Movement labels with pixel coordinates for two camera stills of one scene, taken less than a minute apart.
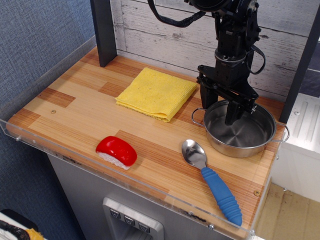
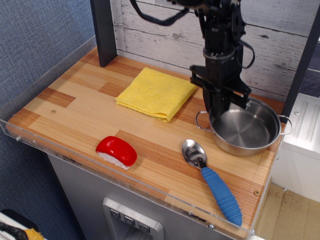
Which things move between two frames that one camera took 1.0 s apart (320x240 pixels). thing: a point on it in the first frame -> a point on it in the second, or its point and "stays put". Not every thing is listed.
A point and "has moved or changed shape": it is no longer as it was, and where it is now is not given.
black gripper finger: (234, 112) -> (221, 104)
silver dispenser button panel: (123, 223) stays put
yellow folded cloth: (156, 94) stays put
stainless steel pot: (248, 138) has moved or changed shape
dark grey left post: (104, 27) stays put
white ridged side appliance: (297, 167) stays put
